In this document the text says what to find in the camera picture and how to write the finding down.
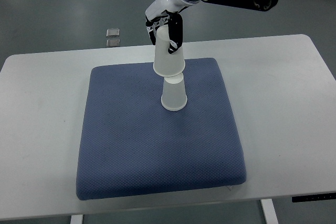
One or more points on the white table leg left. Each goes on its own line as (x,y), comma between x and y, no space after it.
(76,219)

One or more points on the black table control panel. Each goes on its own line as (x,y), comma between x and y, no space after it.
(316,197)

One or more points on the lower metal floor plate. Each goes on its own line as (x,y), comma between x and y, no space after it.
(112,43)

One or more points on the white paper cup on mat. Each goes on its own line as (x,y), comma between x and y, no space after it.
(174,96)

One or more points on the white table leg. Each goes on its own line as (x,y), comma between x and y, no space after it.
(269,211)
(76,219)

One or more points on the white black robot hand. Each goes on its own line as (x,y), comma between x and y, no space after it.
(156,16)

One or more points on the white table leg right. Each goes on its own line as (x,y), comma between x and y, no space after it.
(269,211)

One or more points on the white paper cup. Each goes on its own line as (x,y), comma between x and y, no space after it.
(166,64)
(174,96)

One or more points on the blue textured cushion mat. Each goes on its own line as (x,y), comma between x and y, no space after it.
(131,145)

